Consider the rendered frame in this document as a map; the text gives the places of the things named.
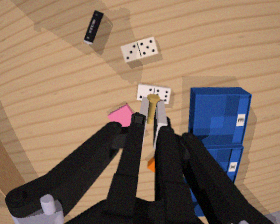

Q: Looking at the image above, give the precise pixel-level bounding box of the blue three-compartment bin rack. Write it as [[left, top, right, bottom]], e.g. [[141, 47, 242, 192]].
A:
[[188, 87, 252, 183]]

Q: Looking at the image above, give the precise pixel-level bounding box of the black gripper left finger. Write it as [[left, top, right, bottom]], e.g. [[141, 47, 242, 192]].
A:
[[5, 97, 149, 224]]

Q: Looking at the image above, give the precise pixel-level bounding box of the white domino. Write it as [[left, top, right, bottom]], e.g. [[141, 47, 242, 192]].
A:
[[120, 36, 158, 63], [137, 84, 171, 104]]

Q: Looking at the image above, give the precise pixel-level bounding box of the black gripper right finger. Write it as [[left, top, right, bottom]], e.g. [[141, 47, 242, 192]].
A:
[[153, 99, 274, 224]]

